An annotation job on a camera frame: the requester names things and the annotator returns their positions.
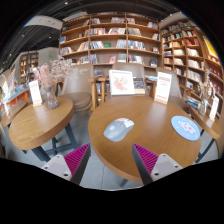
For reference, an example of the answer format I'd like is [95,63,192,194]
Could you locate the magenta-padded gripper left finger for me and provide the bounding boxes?
[41,143,92,185]

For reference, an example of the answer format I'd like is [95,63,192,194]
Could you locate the wide wooden bookshelf unit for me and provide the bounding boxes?
[58,12,163,73]

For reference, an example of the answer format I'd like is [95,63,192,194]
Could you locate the glass vase with pale flowers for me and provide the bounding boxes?
[197,71,216,117]

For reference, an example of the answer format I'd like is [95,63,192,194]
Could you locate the white framed floral picture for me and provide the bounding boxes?
[108,69,136,97]

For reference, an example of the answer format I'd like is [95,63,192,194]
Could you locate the tall wooden bookshelf unit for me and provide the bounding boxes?
[159,18,224,111]

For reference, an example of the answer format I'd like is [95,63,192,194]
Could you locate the round light blue mouse pad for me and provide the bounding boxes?
[170,115,201,142]

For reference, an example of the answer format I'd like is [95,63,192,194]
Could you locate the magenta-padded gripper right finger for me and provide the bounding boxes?
[131,143,184,186]

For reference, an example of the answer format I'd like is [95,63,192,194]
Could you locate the white sign on wooden base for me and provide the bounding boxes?
[153,71,173,106]

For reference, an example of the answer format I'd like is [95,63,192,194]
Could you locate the dark covered book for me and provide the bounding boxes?
[133,77,147,95]

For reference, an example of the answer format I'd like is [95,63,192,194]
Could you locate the stack of books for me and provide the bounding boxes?
[184,95,202,110]

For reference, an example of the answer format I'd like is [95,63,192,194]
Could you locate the small distant bookshelf unit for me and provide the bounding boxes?
[18,50,40,84]

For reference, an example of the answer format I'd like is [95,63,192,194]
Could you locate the grey computer mouse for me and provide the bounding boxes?
[103,117,135,142]

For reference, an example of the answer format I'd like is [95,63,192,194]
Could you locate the round wooden side table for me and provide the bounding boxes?
[8,96,81,163]
[189,104,224,164]

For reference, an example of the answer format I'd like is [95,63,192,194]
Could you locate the glass vase with pink flowers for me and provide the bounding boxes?
[33,59,73,111]

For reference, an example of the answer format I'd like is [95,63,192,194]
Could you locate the light blue flat books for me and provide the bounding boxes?
[145,75,158,83]

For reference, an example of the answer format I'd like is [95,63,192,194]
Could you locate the small white sign card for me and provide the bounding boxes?
[28,79,44,108]
[208,95,220,122]

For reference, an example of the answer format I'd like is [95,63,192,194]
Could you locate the brown upholstered wooden armchair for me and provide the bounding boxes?
[59,63,95,113]
[155,66,191,111]
[106,62,148,98]

